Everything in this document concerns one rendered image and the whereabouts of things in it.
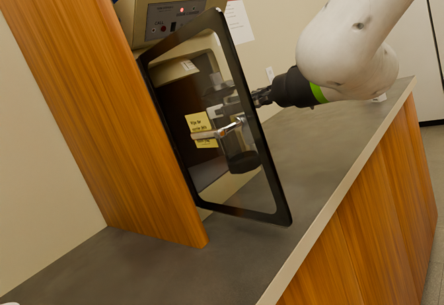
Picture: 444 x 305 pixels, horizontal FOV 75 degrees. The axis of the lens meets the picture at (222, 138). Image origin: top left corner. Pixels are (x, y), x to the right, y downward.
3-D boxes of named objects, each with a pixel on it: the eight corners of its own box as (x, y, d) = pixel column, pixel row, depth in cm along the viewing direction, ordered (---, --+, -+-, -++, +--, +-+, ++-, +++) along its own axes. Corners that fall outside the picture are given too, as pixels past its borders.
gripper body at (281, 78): (298, 67, 65) (265, 77, 72) (280, 76, 60) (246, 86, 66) (308, 98, 67) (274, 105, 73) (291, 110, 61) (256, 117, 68)
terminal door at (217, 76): (199, 206, 76) (138, 56, 68) (295, 228, 52) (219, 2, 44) (197, 207, 76) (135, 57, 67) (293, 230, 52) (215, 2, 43)
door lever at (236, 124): (212, 133, 58) (207, 121, 57) (245, 129, 50) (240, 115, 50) (191, 144, 54) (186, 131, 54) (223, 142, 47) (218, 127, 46)
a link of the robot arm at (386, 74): (409, 97, 53) (403, 39, 54) (388, 84, 44) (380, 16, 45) (333, 111, 62) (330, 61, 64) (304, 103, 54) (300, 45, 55)
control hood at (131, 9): (126, 51, 67) (108, 8, 65) (215, 32, 90) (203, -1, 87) (153, 33, 59) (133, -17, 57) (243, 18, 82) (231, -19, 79)
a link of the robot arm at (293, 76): (318, 113, 57) (335, 100, 63) (301, 55, 55) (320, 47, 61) (291, 118, 61) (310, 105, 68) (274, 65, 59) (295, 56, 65)
